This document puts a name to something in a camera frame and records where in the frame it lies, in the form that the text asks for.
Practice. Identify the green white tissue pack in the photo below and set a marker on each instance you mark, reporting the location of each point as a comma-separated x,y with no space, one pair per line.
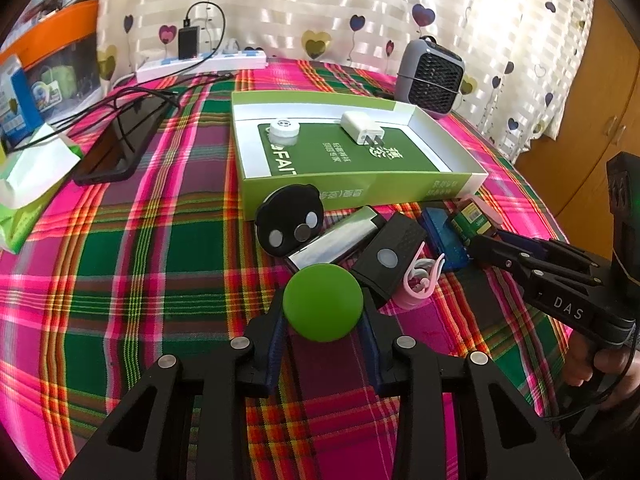
30,177

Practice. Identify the orange lidded storage bin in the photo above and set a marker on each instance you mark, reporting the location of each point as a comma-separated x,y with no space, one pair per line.
59,58

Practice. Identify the black power adapter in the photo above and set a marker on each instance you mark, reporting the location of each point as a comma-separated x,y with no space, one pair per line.
188,42

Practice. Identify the white wall charger plug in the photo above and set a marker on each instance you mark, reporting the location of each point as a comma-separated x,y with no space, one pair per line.
362,128

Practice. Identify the wooden cabinet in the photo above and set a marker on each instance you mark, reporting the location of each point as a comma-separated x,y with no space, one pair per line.
601,118

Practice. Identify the heart patterned white curtain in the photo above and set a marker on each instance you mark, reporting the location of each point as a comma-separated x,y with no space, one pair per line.
520,56

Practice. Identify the grey mini fan heater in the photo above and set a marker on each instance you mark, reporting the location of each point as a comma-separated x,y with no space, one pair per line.
429,76

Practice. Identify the white power strip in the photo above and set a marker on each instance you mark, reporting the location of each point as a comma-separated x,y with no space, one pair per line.
205,63

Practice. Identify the red capped small jar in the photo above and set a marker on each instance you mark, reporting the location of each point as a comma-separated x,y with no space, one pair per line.
472,217

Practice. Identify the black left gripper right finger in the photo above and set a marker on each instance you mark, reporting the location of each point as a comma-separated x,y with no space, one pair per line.
498,434

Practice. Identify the black round magnetic holder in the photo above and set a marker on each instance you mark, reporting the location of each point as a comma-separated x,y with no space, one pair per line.
288,219

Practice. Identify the black smartphone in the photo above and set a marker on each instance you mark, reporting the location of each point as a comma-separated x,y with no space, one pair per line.
120,147

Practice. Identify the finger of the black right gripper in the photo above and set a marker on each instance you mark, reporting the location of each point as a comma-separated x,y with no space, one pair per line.
562,298
553,256

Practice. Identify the blue usb card reader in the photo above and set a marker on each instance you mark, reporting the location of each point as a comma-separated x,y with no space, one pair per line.
442,239

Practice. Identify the black square device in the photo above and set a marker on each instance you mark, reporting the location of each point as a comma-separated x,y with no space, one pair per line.
383,263

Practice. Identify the white bottle cap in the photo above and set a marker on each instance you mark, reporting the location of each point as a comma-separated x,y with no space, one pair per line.
283,132

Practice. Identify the green shallow cardboard box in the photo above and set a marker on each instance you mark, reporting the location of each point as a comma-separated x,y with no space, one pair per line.
420,159

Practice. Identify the plaid pink green tablecloth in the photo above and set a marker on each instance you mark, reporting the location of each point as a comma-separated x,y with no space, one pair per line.
113,276

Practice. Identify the right hand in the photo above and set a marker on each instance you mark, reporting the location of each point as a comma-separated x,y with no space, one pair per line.
579,367

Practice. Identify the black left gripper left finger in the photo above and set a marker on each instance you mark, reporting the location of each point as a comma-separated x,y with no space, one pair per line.
187,418

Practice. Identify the pink white cable clip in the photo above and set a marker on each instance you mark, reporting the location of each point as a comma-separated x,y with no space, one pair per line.
419,281

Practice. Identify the green white round knob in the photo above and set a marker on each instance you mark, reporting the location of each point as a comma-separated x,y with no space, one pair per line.
322,302

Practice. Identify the blue carton box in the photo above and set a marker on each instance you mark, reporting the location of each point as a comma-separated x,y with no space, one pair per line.
20,116

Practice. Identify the silver rectangular lighter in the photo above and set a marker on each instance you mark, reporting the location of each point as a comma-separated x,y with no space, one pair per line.
339,241

